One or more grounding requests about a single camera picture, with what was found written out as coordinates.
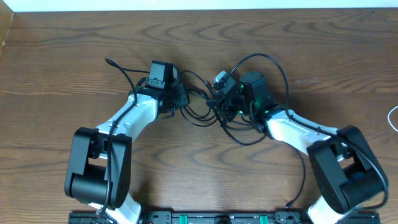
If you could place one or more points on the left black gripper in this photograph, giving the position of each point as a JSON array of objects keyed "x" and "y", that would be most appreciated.
[{"x": 179, "y": 97}]

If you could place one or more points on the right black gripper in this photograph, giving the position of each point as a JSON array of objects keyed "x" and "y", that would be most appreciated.
[{"x": 224, "y": 104}]

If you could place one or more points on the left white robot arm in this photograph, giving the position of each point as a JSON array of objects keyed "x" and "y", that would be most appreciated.
[{"x": 99, "y": 166}]

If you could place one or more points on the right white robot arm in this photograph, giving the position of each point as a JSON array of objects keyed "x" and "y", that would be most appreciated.
[{"x": 346, "y": 170}]

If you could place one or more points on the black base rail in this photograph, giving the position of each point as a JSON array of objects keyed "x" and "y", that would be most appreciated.
[{"x": 278, "y": 217}]

